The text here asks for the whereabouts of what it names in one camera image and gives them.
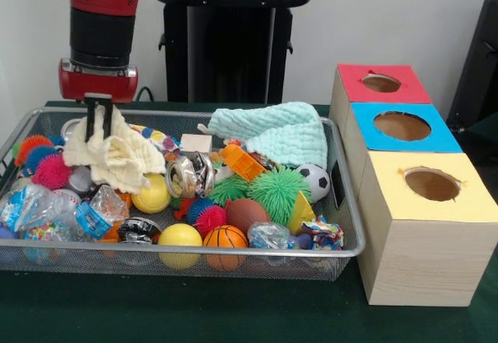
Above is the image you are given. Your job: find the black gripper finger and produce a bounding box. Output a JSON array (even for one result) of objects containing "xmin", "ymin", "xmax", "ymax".
[
  {"xmin": 100, "ymin": 99, "xmax": 113, "ymax": 138},
  {"xmin": 84, "ymin": 99, "xmax": 96, "ymax": 143}
]

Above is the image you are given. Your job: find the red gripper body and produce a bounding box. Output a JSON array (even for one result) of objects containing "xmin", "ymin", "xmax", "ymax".
[{"xmin": 59, "ymin": 61, "xmax": 139, "ymax": 103}]

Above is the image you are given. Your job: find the cream yellow cloth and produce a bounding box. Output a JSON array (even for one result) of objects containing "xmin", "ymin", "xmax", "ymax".
[{"xmin": 62, "ymin": 108, "xmax": 168, "ymax": 196}]

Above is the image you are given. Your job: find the mint green cloth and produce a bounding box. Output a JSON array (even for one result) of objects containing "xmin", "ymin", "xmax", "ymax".
[{"xmin": 207, "ymin": 101, "xmax": 328, "ymax": 170}]

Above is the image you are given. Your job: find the clear mesh bin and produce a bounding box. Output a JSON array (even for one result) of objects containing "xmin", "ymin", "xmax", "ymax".
[{"xmin": 0, "ymin": 107, "xmax": 366, "ymax": 282}]

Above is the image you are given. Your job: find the wooden box with three holes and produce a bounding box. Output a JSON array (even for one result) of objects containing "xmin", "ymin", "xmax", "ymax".
[{"xmin": 328, "ymin": 64, "xmax": 498, "ymax": 307}]

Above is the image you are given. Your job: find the pink spiky ball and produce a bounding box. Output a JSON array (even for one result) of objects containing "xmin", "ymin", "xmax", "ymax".
[{"xmin": 33, "ymin": 154, "xmax": 73, "ymax": 191}]

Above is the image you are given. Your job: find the yellow ball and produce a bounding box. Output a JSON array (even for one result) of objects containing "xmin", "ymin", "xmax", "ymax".
[
  {"xmin": 131, "ymin": 173, "xmax": 172, "ymax": 215},
  {"xmin": 158, "ymin": 223, "xmax": 204, "ymax": 270}
]

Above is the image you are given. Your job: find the green spiky ball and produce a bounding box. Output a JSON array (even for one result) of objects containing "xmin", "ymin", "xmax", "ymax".
[
  {"xmin": 249, "ymin": 168, "xmax": 312, "ymax": 226},
  {"xmin": 209, "ymin": 173, "xmax": 250, "ymax": 206}
]

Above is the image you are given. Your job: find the orange yellow plastic toy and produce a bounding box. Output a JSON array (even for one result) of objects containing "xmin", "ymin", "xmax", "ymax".
[{"xmin": 220, "ymin": 142, "xmax": 267, "ymax": 182}]

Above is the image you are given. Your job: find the bright orange mini basketball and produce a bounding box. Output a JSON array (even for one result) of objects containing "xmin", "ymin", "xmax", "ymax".
[{"xmin": 202, "ymin": 225, "xmax": 248, "ymax": 271}]

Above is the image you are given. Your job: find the brown toy football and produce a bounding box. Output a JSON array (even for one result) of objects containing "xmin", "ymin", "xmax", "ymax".
[{"xmin": 226, "ymin": 198, "xmax": 271, "ymax": 233}]

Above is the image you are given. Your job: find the small soccer ball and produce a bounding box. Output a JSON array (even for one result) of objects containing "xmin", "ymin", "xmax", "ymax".
[{"xmin": 296, "ymin": 164, "xmax": 331, "ymax": 204}]

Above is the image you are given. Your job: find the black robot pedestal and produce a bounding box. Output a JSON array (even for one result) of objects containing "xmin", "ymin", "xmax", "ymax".
[{"xmin": 151, "ymin": 0, "xmax": 312, "ymax": 103}]

